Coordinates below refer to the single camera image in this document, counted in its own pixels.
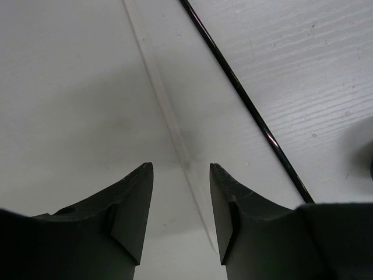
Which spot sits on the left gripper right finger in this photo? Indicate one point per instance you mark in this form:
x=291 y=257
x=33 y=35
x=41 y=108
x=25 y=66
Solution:
x=259 y=239

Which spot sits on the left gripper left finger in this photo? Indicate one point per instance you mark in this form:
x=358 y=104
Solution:
x=100 y=237

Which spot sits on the white plastic chopstick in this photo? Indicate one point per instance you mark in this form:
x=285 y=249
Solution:
x=159 y=88

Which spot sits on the black chopstick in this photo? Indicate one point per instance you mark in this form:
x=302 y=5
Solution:
x=247 y=102

